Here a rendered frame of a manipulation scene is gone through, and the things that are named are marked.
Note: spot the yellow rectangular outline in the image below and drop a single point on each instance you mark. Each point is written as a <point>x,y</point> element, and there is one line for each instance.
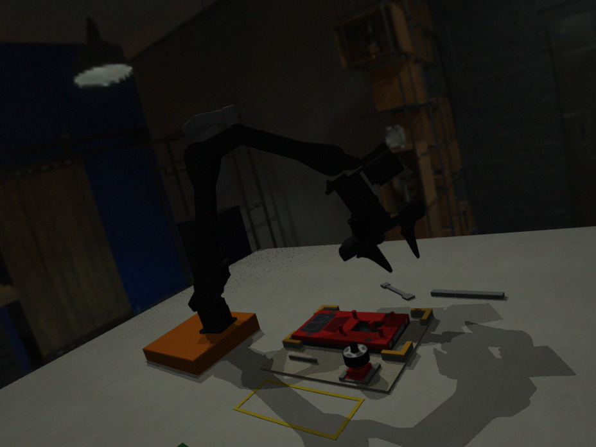
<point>334,437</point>

